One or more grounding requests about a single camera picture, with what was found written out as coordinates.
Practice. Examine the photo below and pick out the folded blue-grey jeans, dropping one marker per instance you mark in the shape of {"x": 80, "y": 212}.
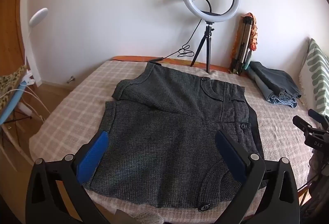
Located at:
{"x": 277, "y": 82}

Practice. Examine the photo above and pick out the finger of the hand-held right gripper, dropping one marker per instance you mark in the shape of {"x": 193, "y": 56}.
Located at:
{"x": 304, "y": 125}
{"x": 318, "y": 116}

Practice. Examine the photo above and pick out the white desk lamp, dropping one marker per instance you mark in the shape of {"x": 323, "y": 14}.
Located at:
{"x": 36, "y": 18}

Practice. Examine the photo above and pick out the leopard print cloth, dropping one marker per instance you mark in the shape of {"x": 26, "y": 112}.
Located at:
{"x": 10, "y": 80}

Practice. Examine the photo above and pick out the folded metal tripod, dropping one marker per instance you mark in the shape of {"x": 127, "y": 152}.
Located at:
{"x": 240, "y": 44}

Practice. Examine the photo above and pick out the light blue board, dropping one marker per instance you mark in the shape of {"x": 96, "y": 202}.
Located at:
{"x": 10, "y": 103}

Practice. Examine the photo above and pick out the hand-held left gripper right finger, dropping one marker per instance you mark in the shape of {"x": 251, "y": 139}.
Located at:
{"x": 231, "y": 157}

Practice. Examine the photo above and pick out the black tabletop tripod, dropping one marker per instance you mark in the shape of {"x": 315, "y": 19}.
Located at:
{"x": 208, "y": 44}

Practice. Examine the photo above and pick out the metal door stop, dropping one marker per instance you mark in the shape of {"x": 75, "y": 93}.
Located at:
{"x": 71, "y": 79}

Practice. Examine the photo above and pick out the grey houndstooth pants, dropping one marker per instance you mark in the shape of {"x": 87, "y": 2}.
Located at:
{"x": 167, "y": 136}

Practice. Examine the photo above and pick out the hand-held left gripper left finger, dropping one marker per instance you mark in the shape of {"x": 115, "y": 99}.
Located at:
{"x": 93, "y": 154}

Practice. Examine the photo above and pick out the wooden door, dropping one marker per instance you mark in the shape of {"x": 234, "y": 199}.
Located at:
{"x": 9, "y": 34}

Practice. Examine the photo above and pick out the white power strip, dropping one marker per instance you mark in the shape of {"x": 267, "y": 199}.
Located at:
{"x": 24, "y": 109}

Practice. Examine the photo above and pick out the green patterned pillow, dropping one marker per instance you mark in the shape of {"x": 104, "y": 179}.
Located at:
{"x": 317, "y": 72}

